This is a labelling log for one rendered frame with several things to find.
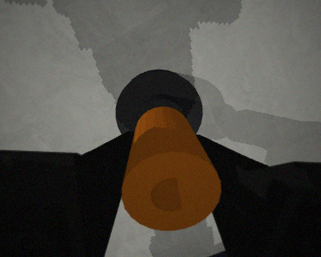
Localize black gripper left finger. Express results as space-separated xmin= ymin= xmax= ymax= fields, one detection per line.
xmin=0 ymin=131 xmax=134 ymax=257

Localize orange knob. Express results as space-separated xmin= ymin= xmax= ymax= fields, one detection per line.
xmin=121 ymin=107 xmax=221 ymax=231

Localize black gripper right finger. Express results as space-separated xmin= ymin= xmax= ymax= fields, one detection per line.
xmin=196 ymin=134 xmax=321 ymax=257

